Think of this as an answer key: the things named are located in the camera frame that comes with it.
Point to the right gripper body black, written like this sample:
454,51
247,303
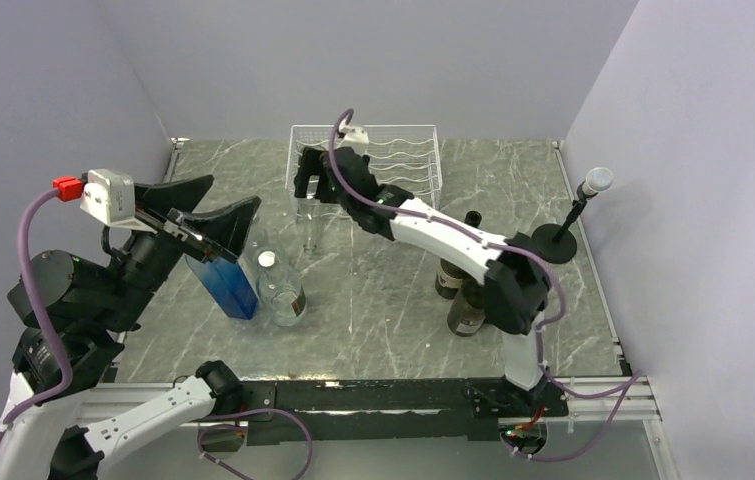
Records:
329,194

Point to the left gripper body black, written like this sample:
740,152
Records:
182,234

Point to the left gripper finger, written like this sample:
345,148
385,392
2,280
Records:
224,232
182,195

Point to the clear glass bottle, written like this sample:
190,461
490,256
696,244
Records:
312,217

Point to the dark wine bottle front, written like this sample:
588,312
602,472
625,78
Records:
467,312

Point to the dark wine bottle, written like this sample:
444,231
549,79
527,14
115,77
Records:
467,312
449,276

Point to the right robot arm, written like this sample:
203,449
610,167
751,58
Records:
514,285

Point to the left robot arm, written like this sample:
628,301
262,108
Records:
73,309

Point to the blue square glass bottle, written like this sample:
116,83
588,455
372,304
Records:
228,285

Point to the clear bottle silver cap front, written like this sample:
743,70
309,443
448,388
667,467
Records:
280,289

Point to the dark wine bottle rear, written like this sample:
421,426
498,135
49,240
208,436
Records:
449,276

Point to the microphone on black stand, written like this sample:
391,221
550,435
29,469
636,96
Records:
555,243

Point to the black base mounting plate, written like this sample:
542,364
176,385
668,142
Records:
271,426

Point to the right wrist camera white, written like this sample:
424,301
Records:
353,136

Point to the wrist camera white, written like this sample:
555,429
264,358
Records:
353,136
109,197

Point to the white wire wine rack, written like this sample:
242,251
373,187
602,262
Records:
405,155

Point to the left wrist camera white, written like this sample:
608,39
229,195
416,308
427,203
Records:
109,197

